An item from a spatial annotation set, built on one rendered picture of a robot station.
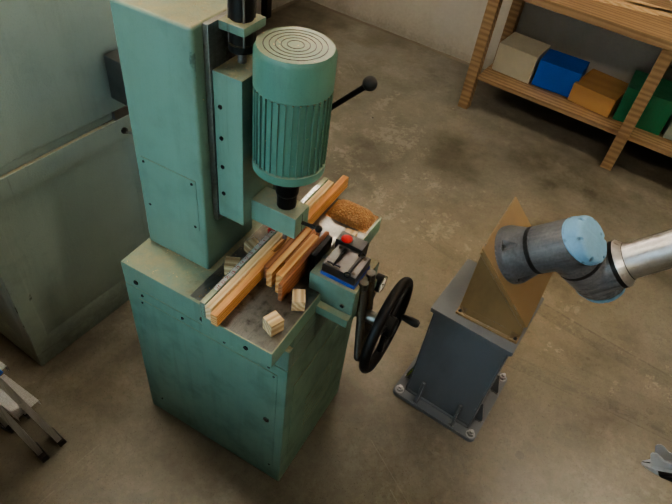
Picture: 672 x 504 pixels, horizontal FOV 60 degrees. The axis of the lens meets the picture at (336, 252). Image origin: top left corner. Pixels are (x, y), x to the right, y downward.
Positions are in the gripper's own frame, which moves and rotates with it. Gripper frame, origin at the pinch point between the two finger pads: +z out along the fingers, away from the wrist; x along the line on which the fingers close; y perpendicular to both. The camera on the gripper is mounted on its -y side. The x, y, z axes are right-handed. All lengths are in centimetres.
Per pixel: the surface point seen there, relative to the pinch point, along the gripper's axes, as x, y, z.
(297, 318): 49, 66, 50
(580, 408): -73, -29, 60
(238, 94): 52, 119, 34
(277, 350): 58, 62, 49
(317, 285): 39, 71, 50
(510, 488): -22, -34, 66
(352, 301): 37, 65, 42
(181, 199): 56, 104, 69
